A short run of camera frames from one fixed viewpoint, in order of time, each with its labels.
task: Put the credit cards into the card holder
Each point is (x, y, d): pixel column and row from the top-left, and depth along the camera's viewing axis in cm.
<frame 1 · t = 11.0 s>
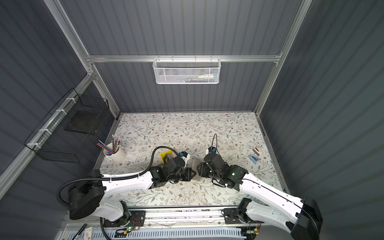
left hand: (197, 174, 79), fingers closed
right hand: (199, 169, 76), fingers open
yellow plastic tray: (164, 153, 96), point 4 cm above the table
pink white small clip: (257, 151, 98), point 2 cm above the table
blue small clip: (254, 158, 95), point 2 cm above the table
white pen cup: (118, 157, 89), point 8 cm above the table
coloured pens in cup: (110, 150, 91), point 9 cm above the table

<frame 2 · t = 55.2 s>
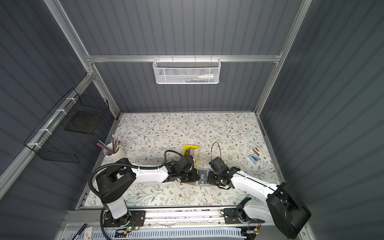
left hand: (201, 179, 85), fingers closed
right hand: (210, 180, 86), fingers closed
yellow plastic tray: (186, 150, 98), point 2 cm above the table
the other named things where they were.

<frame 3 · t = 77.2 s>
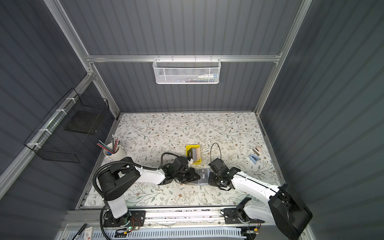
left hand: (202, 178, 85), fingers closed
right hand: (212, 182, 86), fingers closed
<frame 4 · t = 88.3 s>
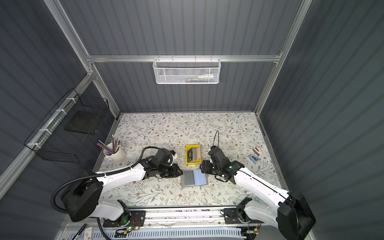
left hand: (182, 173, 83), fingers closed
right hand: (204, 167, 82), fingers open
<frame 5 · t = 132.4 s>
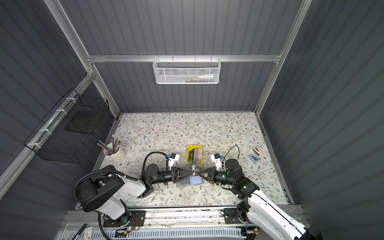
left hand: (191, 175, 73), fingers closed
right hand: (199, 176, 73), fingers closed
